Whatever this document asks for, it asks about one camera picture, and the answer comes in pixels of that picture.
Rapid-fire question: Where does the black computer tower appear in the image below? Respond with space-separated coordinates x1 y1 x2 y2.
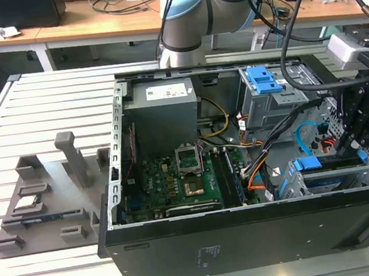
0 0 69 33

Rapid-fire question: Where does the grey parts rack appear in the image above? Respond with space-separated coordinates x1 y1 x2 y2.
0 126 121 259

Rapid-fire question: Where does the metal disk bay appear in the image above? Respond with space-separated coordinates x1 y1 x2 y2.
273 148 369 201

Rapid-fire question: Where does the crumpled white paper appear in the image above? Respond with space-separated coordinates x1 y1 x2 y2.
0 19 23 40

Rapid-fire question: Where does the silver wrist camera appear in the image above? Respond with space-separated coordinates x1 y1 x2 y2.
325 30 369 71

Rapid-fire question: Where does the CPU socket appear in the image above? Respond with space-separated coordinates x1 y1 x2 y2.
181 175 207 199

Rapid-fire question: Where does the short wooden desk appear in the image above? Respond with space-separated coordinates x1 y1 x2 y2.
0 19 52 78

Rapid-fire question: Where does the grey optical drive cage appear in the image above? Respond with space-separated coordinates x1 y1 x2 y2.
235 58 332 132

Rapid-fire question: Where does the hard disk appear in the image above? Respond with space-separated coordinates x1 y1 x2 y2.
275 149 369 201

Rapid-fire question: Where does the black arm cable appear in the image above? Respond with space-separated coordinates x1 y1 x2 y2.
152 0 192 60

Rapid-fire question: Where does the black open PC case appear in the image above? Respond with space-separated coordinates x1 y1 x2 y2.
77 44 369 276

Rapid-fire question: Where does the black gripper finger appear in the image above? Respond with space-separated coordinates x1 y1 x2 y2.
345 89 369 152
328 87 360 157

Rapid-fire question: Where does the installed RAM stick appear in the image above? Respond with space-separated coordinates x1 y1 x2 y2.
222 146 248 205

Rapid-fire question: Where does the green motherboard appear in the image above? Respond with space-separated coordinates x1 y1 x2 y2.
119 143 263 224

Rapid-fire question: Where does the black case fan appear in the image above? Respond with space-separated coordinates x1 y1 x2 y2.
116 122 145 199

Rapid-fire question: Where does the red orange wire bundle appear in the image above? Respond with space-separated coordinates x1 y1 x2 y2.
237 128 265 151

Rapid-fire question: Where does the thin metal locking lever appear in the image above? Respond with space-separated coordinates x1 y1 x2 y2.
196 141 207 174

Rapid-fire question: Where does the metal socket cover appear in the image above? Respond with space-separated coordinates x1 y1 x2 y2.
174 142 203 177

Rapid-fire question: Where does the long wooden desk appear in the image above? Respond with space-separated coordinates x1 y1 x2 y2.
30 0 369 62

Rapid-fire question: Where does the grey power supply unit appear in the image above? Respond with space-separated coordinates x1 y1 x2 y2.
121 75 204 152

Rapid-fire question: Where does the orange wire with black plug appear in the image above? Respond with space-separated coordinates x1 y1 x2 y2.
310 134 339 157

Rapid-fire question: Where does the blue plastic latch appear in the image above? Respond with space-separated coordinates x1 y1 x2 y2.
244 63 283 97

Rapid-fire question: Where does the orange wire loop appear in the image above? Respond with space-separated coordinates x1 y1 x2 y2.
246 165 271 193

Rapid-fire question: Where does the RAM stick with blue label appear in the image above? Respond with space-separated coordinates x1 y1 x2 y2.
2 210 84 230

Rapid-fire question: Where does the pale green bin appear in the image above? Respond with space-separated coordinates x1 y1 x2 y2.
320 23 344 43

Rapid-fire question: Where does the silver CPU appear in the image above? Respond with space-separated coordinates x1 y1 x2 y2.
13 195 42 211

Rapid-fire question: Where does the white power strip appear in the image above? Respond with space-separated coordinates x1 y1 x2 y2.
248 32 268 51

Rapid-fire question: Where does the red and black fan wire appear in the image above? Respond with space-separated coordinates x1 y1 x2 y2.
119 122 142 181

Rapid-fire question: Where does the yellow power wire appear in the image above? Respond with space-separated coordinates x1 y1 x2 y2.
194 94 233 141

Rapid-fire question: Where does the blue data wire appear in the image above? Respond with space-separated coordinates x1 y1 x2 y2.
294 118 333 158

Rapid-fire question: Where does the black cable bundle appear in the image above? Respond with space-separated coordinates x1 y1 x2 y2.
232 94 337 181

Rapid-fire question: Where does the black graphics card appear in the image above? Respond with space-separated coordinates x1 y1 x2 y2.
164 200 223 218

